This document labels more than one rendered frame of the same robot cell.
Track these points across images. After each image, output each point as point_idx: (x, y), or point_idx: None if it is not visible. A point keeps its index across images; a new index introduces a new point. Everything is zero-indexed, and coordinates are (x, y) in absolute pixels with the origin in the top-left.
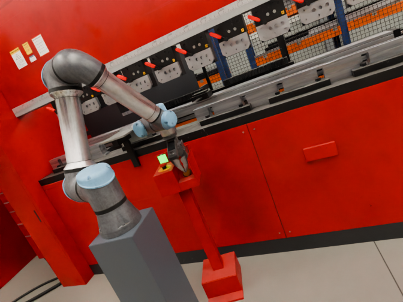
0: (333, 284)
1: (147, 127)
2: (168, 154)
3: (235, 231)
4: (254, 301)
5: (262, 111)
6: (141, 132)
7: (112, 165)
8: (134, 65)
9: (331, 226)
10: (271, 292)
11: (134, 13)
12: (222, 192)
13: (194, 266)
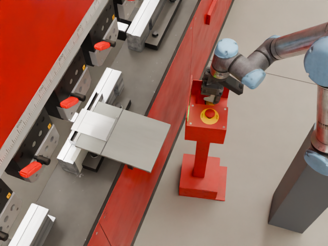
0: (239, 101)
1: (265, 69)
2: (238, 90)
3: (171, 138)
4: (233, 159)
5: None
6: (263, 79)
7: (107, 203)
8: (105, 11)
9: (202, 69)
10: (228, 143)
11: None
12: (172, 109)
13: (154, 214)
